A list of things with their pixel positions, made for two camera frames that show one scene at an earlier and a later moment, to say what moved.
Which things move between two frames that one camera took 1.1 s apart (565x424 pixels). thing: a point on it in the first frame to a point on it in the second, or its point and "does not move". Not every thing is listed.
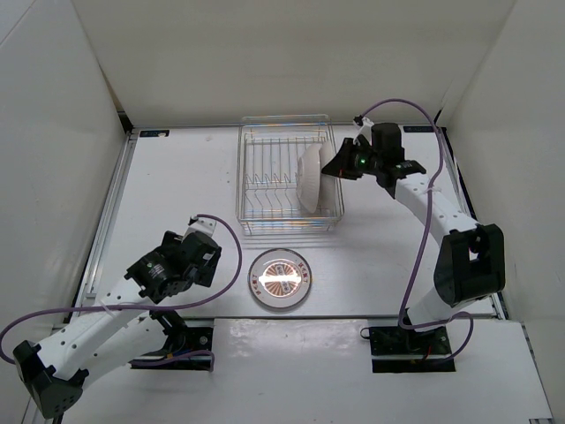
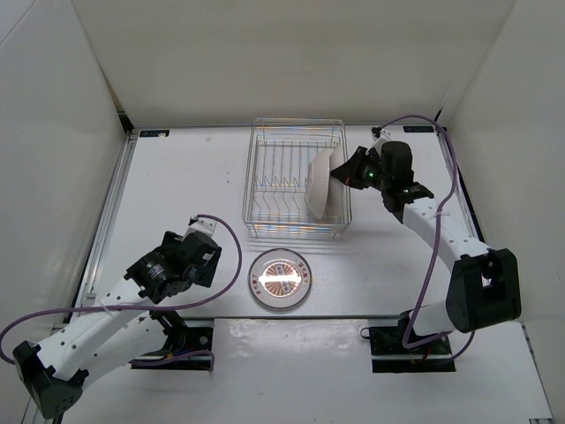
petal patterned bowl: x=327 y=184 to x=336 y=188
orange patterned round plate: x=280 y=277 does not move
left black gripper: x=204 y=275 does not move
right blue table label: x=418 y=128 does not move
